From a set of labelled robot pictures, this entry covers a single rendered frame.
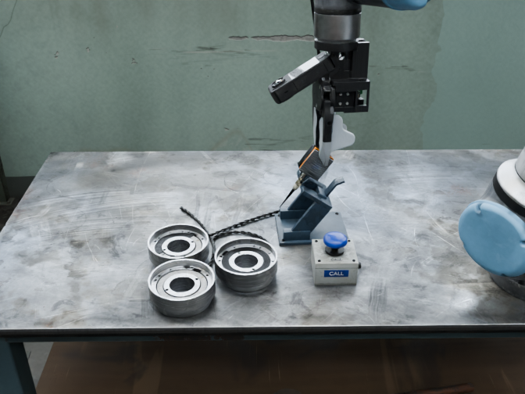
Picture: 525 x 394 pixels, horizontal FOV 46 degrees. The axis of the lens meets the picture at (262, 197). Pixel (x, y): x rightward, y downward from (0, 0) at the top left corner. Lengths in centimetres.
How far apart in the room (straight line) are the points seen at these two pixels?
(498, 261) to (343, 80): 38
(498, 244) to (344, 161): 61
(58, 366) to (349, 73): 78
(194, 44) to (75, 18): 47
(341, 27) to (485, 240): 39
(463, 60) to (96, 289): 200
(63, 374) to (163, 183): 43
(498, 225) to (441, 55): 185
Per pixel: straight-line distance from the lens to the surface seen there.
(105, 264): 111
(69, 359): 132
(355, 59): 104
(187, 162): 141
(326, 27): 101
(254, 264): 106
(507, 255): 89
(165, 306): 96
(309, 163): 109
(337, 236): 102
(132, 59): 262
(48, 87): 275
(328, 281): 103
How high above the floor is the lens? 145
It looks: 31 degrees down
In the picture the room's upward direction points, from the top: straight up
